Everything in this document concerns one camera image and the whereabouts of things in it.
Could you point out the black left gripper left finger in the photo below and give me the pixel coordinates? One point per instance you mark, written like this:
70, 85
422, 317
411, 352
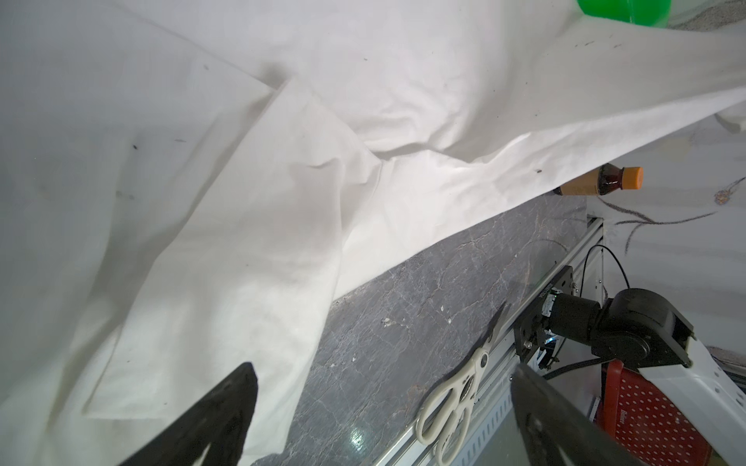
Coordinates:
213, 430

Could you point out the white handled scissors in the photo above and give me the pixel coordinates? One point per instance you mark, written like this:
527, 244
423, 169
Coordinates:
445, 415

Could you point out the green plastic laundry basket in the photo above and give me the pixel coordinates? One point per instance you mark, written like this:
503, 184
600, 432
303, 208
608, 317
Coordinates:
651, 13

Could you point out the white t-shirt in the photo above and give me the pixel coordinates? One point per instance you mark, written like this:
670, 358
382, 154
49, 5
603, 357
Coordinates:
188, 185

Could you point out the brown bottle orange cap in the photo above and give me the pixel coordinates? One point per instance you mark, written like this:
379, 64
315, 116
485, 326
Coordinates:
603, 180

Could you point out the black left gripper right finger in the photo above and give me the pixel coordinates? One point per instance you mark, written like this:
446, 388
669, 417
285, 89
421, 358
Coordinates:
554, 432

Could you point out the red perforated plastic crate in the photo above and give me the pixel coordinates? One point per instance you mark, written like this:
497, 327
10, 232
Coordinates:
639, 417

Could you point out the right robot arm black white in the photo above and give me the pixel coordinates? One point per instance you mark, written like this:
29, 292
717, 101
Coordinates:
651, 338

